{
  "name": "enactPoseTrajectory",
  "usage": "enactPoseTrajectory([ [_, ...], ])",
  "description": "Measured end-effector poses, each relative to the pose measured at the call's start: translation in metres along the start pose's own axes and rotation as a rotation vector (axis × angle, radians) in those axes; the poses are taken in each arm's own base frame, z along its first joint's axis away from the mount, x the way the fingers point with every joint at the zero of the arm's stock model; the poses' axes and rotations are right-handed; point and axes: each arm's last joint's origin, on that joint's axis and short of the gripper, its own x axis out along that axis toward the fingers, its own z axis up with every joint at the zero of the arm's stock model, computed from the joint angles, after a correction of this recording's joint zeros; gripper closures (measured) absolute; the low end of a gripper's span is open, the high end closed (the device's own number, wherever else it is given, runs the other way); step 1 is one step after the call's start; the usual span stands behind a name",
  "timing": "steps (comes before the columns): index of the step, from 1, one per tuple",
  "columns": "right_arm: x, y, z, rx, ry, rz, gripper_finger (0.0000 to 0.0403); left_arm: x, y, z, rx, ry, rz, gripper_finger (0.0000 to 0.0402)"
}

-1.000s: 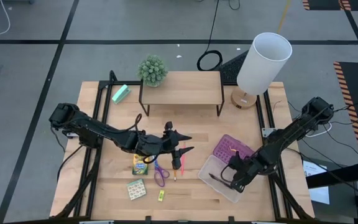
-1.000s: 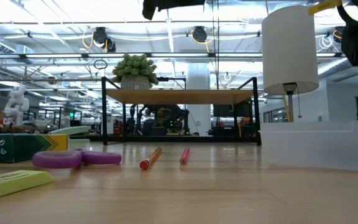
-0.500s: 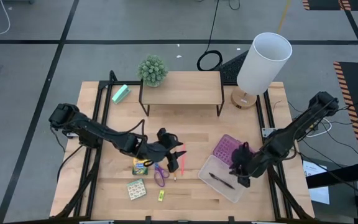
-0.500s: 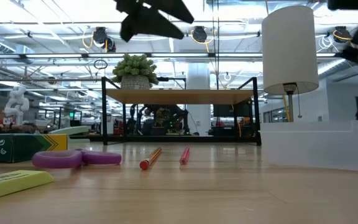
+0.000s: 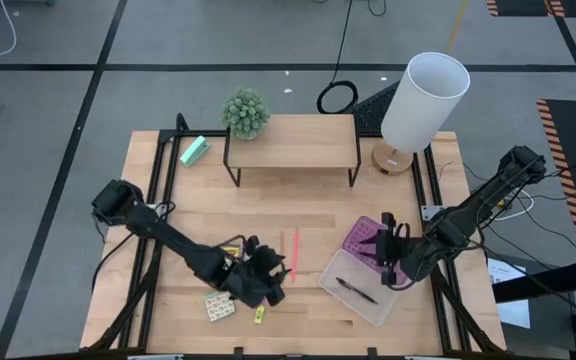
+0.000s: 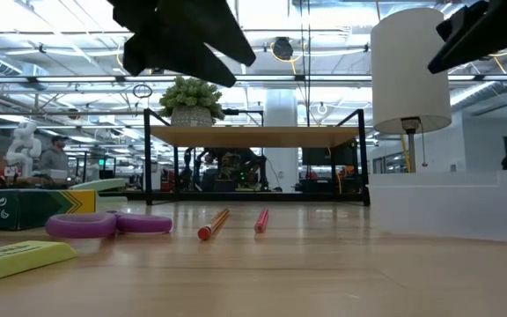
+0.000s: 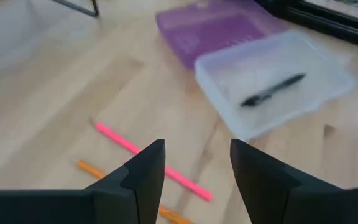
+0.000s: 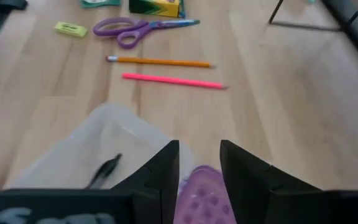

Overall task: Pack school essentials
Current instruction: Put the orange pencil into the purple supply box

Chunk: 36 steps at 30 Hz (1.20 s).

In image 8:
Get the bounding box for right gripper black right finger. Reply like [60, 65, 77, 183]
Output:
[219, 139, 358, 224]

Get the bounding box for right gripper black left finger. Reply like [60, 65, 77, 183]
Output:
[0, 139, 180, 224]

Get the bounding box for black pen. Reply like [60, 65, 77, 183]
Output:
[85, 152, 123, 190]

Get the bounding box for pink pencil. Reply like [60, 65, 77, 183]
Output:
[121, 72, 229, 91]

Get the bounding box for orange pencil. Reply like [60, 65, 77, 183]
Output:
[106, 55, 216, 69]

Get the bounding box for purple handled scissors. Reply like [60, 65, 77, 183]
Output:
[92, 16, 201, 50]

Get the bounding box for yellow-green eraser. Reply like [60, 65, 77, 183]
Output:
[53, 21, 88, 39]

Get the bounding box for yellow green crayon box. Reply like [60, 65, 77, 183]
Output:
[128, 0, 186, 19]

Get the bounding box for teal patterned note pad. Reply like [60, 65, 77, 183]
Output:
[80, 0, 121, 9]

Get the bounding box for purple dotted plastic item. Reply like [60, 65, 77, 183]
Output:
[173, 164, 237, 224]

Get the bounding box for clear plastic storage box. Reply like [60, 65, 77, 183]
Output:
[3, 103, 195, 200]

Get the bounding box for black table clamp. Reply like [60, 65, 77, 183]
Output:
[0, 0, 29, 12]

